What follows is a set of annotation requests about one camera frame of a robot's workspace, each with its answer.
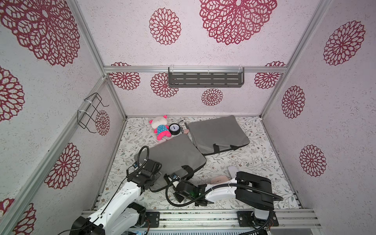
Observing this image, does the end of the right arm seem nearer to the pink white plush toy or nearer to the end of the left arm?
the end of the left arm

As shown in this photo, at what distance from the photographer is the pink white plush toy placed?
3.44 feet

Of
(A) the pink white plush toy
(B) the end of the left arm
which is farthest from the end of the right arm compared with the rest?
(A) the pink white plush toy
